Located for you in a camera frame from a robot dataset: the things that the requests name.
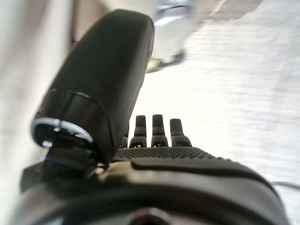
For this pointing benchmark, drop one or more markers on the silver robot leg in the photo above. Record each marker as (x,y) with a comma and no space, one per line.
(169,30)

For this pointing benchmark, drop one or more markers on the white bed sheet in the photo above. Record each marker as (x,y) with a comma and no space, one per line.
(21,70)

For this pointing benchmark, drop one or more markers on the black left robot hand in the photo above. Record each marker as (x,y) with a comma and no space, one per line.
(98,70)

